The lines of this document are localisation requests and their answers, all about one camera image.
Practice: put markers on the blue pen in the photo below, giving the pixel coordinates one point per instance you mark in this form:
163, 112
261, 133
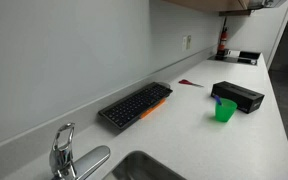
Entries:
217, 99

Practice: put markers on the green plastic cup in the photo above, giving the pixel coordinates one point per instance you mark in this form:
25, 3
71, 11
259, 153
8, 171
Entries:
224, 112

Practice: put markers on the black computer keyboard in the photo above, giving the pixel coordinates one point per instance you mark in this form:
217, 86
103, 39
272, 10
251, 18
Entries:
134, 105

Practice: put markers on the orange flat bar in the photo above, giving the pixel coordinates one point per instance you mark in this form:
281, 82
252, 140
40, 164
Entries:
152, 108

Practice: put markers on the grey round pad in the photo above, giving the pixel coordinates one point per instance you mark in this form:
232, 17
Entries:
165, 84

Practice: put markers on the stainless steel sink basin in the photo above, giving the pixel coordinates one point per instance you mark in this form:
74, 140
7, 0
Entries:
140, 168

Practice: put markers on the red fire extinguisher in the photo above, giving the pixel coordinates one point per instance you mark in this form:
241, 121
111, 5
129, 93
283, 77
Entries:
222, 40

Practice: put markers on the black rectangular box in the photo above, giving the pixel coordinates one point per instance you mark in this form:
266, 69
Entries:
239, 95

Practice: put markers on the black countertop tray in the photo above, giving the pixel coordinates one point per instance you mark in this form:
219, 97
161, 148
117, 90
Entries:
240, 57

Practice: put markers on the chrome sink faucet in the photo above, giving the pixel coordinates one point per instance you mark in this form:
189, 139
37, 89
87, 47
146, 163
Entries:
65, 156

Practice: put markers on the white wall outlet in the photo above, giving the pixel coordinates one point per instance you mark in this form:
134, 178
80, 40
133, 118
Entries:
188, 42
184, 43

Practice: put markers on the wooden wall cabinet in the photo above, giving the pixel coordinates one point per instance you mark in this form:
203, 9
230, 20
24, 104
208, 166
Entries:
210, 4

